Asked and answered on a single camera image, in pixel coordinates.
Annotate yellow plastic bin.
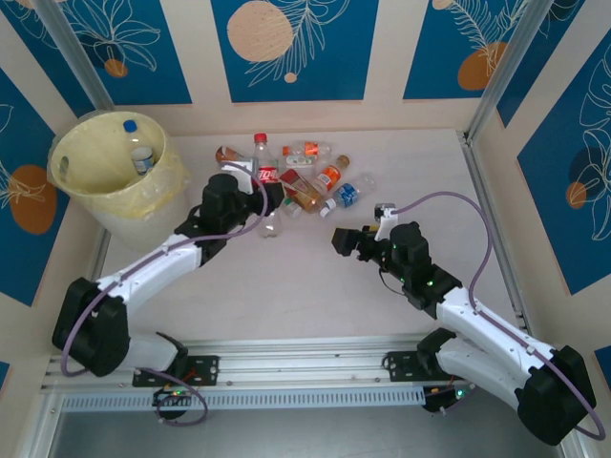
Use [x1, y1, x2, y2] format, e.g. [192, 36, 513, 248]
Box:
[47, 110, 193, 223]

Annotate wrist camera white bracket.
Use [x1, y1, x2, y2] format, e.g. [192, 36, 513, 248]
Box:
[220, 158, 262, 195]
[372, 202, 400, 242]

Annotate amber tea bottle red label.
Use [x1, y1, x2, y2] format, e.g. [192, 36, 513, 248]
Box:
[279, 169, 331, 219]

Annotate orange label bottle tan cap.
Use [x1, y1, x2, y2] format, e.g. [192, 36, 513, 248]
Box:
[312, 154, 352, 193]

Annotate blue cap cola bottle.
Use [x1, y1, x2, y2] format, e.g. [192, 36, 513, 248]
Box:
[121, 118, 158, 177]

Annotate brown drink bottle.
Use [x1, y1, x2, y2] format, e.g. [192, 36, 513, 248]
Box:
[214, 145, 257, 176]

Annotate clear bottle orange cap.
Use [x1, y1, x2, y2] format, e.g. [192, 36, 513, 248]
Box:
[281, 139, 332, 159]

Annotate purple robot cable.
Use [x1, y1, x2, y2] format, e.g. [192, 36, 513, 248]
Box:
[59, 160, 268, 427]
[394, 190, 605, 438]

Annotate clear bottle green white label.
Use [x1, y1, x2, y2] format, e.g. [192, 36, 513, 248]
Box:
[282, 153, 317, 169]

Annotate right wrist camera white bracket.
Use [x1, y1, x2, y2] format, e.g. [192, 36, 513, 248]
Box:
[372, 202, 400, 242]

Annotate red cap cola bottle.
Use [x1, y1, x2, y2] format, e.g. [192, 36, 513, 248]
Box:
[251, 133, 285, 239]

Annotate aluminium frame post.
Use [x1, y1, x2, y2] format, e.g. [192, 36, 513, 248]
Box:
[32, 0, 120, 115]
[463, 0, 558, 142]

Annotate white slotted cable duct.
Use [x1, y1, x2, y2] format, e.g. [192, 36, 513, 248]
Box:
[60, 385, 427, 412]

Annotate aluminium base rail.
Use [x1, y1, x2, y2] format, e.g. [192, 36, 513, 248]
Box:
[40, 336, 483, 397]

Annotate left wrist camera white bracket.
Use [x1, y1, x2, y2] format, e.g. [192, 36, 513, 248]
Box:
[220, 158, 262, 195]

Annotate thin black cable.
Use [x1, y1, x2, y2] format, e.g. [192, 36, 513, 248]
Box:
[378, 265, 408, 298]

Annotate small circuit board with LEDs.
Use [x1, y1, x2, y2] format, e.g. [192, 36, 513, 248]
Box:
[151, 386, 193, 407]
[422, 380, 478, 416]

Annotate clear bottle blue label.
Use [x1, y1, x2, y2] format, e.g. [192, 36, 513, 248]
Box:
[324, 172, 378, 211]

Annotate aluminium table side rail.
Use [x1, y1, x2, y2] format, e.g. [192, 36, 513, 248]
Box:
[85, 228, 114, 287]
[456, 129, 529, 321]

